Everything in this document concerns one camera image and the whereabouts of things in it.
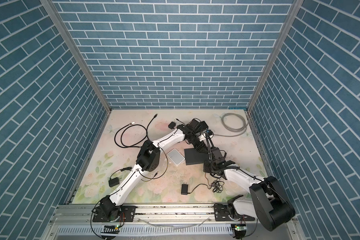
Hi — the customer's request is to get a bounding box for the grey ethernet cable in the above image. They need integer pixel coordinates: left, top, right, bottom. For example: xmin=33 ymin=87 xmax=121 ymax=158
xmin=211 ymin=113 xmax=248 ymax=138

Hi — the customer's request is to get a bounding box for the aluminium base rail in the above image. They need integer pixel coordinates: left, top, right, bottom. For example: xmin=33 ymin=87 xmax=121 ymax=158
xmin=42 ymin=203 xmax=305 ymax=240

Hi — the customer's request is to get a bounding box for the black power adapter with plug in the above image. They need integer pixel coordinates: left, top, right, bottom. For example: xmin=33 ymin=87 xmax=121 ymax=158
xmin=180 ymin=172 xmax=226 ymax=196

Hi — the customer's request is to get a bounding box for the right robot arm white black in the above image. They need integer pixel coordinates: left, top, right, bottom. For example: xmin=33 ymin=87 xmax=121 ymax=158
xmin=204 ymin=147 xmax=296 ymax=232

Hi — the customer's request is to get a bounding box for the small black adapter cable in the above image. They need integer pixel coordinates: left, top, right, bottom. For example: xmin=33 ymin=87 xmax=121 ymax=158
xmin=167 ymin=119 xmax=187 ymax=130

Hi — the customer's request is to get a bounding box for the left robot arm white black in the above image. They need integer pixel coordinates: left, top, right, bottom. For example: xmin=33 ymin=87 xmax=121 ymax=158
xmin=92 ymin=120 xmax=209 ymax=222

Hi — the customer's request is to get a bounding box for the black adapter left side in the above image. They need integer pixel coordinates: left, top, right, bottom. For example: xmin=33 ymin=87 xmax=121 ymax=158
xmin=108 ymin=166 xmax=159 ymax=188

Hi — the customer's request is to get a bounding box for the black ribbed box device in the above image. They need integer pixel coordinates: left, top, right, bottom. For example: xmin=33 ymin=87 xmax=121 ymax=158
xmin=195 ymin=121 xmax=209 ymax=133

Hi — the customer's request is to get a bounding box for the white small router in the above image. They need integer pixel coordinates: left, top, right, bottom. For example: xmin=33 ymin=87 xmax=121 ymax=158
xmin=168 ymin=149 xmax=185 ymax=166

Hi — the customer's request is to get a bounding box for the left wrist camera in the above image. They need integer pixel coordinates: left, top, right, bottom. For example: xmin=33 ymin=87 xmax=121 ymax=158
xmin=187 ymin=118 xmax=202 ymax=134

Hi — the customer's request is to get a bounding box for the dark grey network switch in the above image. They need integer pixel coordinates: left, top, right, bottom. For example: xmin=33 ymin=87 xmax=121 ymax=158
xmin=184 ymin=149 xmax=209 ymax=166

